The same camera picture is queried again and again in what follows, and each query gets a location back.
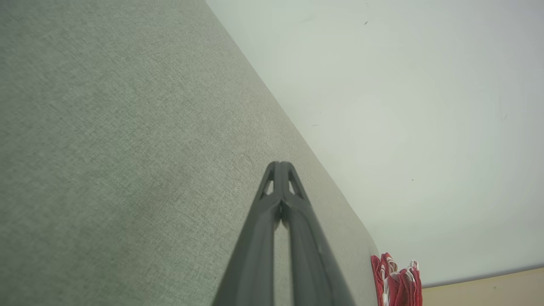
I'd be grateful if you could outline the red shirt with black lettering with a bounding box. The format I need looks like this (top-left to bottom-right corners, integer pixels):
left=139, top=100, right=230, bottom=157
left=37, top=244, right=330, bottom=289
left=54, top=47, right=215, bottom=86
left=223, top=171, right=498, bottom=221
left=371, top=252, right=423, bottom=306

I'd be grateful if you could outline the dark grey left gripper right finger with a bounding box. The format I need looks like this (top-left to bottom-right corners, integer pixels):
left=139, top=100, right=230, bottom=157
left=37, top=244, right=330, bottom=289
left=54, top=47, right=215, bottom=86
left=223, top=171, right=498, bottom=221
left=280, top=161, right=356, bottom=306

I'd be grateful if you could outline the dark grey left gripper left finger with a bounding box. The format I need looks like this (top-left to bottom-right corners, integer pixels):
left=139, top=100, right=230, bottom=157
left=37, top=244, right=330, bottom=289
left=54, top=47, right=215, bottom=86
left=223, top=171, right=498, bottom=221
left=212, top=161, right=281, bottom=306

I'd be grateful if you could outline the beige wooden board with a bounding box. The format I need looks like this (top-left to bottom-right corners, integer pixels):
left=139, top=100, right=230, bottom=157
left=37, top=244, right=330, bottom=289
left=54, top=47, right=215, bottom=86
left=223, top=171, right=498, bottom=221
left=421, top=267, right=544, bottom=306

